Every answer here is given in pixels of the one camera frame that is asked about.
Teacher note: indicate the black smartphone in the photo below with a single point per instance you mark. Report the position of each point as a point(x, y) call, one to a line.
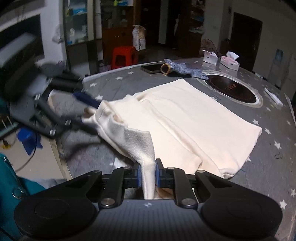
point(152, 68)

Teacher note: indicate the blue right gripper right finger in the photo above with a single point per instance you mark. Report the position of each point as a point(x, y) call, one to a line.
point(164, 176)

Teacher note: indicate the red plastic stool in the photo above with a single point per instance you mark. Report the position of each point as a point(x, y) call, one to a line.
point(123, 56)

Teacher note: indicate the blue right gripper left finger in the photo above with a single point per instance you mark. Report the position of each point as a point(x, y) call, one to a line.
point(133, 176)

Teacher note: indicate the water dispenser with blue bottle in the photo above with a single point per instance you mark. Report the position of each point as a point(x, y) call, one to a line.
point(276, 73)

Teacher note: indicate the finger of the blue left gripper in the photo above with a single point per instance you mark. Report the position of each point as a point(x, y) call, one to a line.
point(87, 99)
point(77, 125)

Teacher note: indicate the blue covered sofa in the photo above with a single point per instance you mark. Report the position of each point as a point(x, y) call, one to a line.
point(13, 190)

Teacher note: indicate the white paper bag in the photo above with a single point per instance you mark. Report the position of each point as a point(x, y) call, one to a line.
point(138, 34)

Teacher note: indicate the small pink tissue pack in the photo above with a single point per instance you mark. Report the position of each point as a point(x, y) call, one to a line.
point(210, 57)

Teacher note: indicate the cream sweatshirt garment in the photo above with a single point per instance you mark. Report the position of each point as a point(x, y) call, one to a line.
point(178, 124)

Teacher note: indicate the pink tissue box large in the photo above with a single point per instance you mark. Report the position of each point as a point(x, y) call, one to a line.
point(229, 61)

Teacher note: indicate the dark entrance door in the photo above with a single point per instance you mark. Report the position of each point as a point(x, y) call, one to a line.
point(244, 39)

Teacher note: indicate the round black induction cooktop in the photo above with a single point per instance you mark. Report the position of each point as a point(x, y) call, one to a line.
point(232, 88)

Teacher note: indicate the floor fan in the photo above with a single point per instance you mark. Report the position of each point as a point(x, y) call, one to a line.
point(207, 45)

